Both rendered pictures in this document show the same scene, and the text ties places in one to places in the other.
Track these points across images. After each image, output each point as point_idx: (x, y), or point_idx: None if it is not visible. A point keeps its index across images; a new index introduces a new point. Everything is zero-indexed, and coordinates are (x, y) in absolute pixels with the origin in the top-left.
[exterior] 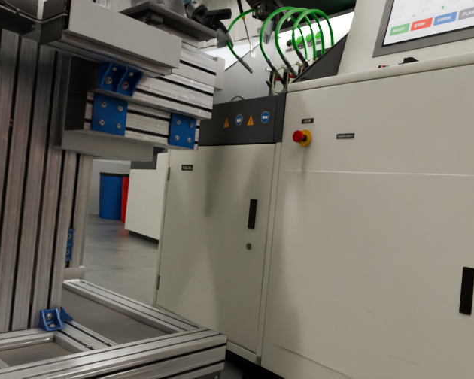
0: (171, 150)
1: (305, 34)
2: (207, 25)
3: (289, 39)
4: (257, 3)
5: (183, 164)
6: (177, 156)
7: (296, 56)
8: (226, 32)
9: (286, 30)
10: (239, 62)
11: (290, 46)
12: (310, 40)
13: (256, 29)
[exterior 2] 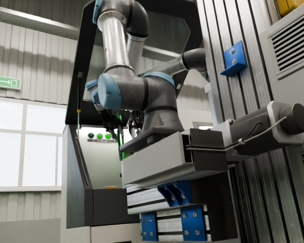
0: (89, 230)
1: (104, 133)
2: (117, 122)
3: (91, 133)
4: (137, 115)
5: (115, 241)
6: (104, 235)
7: (99, 146)
8: (123, 129)
9: (90, 126)
10: (119, 151)
11: (92, 138)
12: (110, 138)
13: (135, 132)
